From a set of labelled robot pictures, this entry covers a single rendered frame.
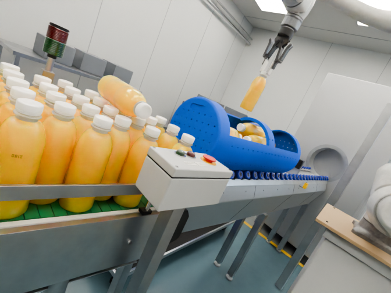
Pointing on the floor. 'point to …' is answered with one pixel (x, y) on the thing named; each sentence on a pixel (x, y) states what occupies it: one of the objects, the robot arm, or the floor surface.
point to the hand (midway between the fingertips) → (267, 67)
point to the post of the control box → (154, 250)
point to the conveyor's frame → (72, 247)
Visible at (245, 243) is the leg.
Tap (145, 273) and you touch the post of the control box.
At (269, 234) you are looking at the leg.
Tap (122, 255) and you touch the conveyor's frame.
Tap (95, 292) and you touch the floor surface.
